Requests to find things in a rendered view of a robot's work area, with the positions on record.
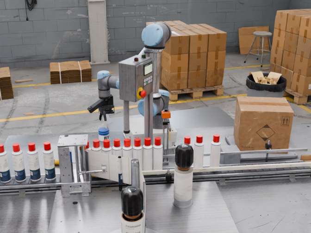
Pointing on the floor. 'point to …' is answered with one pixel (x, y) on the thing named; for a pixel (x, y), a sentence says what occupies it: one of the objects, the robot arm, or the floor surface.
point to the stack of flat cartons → (5, 84)
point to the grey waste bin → (264, 93)
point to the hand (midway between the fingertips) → (102, 125)
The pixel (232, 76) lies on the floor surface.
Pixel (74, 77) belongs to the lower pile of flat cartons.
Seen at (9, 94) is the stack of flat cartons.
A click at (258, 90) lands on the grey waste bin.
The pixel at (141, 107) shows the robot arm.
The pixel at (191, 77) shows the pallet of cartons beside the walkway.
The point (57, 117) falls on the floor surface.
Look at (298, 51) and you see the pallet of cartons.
